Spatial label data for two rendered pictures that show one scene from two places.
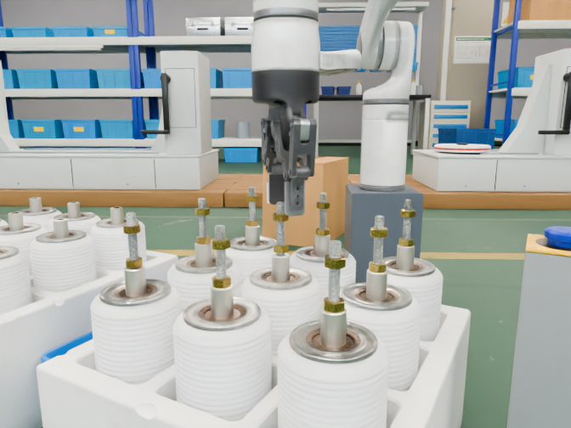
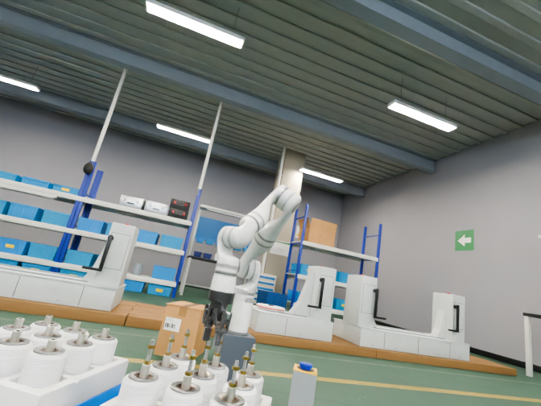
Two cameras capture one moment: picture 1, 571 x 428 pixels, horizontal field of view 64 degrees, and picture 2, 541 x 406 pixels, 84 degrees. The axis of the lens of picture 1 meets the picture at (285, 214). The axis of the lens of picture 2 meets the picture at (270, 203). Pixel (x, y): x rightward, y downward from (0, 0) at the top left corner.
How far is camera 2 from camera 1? 0.49 m
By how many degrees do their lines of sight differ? 31
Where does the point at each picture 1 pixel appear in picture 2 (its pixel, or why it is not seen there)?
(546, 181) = (310, 333)
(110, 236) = (101, 345)
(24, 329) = (59, 395)
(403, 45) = (256, 271)
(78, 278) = (84, 368)
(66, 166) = (14, 280)
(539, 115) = (308, 296)
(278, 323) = not seen: hidden behind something
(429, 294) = (258, 387)
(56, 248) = (80, 350)
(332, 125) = (194, 273)
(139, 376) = not seen: outside the picture
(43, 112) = not seen: outside the picture
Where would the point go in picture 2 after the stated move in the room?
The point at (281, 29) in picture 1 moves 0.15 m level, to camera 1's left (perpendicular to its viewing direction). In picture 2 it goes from (225, 279) to (175, 270)
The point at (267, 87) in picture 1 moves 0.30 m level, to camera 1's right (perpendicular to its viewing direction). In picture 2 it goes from (216, 296) to (305, 311)
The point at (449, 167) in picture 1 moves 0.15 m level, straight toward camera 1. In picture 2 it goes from (263, 318) to (263, 321)
